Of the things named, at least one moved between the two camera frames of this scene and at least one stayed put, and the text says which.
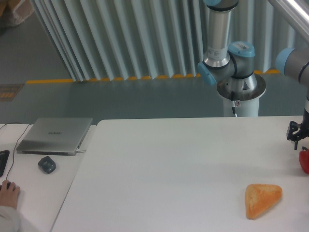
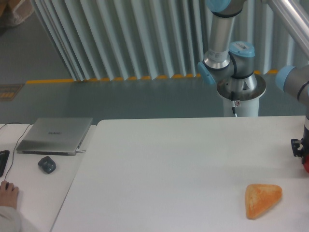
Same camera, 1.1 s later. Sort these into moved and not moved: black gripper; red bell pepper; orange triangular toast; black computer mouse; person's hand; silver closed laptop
Moved: black computer mouse; black gripper
Not moved: silver closed laptop; red bell pepper; orange triangular toast; person's hand
